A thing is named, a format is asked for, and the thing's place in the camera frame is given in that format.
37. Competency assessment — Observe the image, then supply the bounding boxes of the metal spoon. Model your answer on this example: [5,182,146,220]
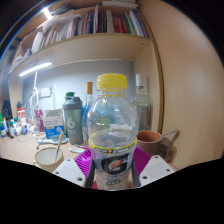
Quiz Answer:
[54,130,65,163]
[161,129,179,140]

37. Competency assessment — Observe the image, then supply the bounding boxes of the under-shelf light bar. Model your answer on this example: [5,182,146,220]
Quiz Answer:
[18,61,53,78]

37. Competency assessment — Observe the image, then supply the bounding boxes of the cream ceramic cup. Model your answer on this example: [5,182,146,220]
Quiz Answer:
[34,146,65,174]

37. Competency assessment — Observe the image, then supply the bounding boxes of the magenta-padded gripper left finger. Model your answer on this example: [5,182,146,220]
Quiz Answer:
[52,148,98,189]

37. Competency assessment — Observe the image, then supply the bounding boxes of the ceiling light bar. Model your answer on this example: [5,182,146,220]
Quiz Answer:
[41,6,53,20]

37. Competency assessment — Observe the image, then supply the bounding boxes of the magenta box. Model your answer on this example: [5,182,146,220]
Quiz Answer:
[34,109,45,133]

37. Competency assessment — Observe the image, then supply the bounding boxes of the clear bottle gold cap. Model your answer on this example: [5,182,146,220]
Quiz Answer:
[82,81,95,134]

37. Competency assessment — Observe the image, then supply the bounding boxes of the dark bottle green cap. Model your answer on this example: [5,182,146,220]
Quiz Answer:
[8,119,16,137]

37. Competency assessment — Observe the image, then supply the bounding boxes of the brown mug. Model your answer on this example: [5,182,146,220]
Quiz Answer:
[136,129,174,163]

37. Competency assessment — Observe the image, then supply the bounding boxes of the grey shaker bottle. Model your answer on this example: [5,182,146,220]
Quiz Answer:
[62,92,84,145]

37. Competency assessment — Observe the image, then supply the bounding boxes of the clear glass bottle white cap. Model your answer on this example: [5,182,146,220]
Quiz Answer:
[131,73,154,132]

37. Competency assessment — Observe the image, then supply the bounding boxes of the white desk lamp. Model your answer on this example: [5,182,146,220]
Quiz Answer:
[29,71,40,125]

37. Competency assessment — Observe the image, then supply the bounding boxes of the clear drink bottle yellow cap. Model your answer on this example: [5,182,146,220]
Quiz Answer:
[86,73,139,191]

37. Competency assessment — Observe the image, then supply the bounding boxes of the wooden shelf unit with books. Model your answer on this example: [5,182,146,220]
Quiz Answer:
[6,0,164,134]

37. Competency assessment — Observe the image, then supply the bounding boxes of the red and white canister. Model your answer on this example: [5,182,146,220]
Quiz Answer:
[16,107,28,126]

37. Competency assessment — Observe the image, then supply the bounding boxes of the white wall power outlet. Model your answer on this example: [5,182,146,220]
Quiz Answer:
[38,87,54,98]

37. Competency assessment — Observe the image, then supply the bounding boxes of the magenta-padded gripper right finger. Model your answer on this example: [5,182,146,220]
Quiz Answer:
[130,146,176,188]

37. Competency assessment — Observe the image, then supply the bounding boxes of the white and blue carton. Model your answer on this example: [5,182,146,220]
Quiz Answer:
[42,108,65,139]

